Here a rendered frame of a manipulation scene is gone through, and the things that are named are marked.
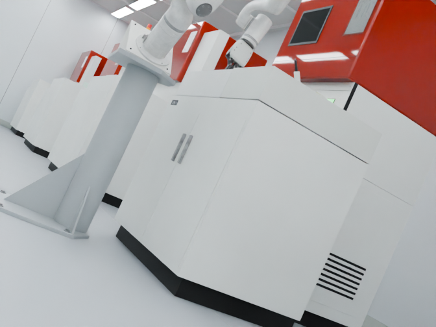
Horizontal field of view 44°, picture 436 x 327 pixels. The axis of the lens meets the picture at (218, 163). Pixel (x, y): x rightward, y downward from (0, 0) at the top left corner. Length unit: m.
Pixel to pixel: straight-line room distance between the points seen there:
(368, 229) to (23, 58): 8.26
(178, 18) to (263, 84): 0.53
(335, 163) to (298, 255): 0.42
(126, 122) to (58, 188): 0.43
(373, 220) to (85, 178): 1.50
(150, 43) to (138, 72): 0.14
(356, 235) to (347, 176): 0.63
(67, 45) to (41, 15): 0.67
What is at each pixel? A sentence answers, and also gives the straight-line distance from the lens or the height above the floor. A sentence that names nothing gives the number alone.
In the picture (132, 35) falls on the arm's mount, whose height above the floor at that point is 0.93.
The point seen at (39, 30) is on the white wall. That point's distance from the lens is 10.40.
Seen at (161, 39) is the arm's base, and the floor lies 0.94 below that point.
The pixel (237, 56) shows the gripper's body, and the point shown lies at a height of 1.05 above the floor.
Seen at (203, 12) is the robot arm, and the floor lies 1.09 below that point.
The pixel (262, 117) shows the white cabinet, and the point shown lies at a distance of 2.10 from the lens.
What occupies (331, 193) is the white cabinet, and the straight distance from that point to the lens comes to 2.33.
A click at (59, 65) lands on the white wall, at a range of 10.41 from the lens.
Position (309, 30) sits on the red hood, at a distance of 3.30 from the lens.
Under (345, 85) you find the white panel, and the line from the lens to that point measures 2.83.
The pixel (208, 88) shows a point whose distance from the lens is 2.56.
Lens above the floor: 0.40
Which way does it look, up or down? 4 degrees up
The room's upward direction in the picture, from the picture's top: 25 degrees clockwise
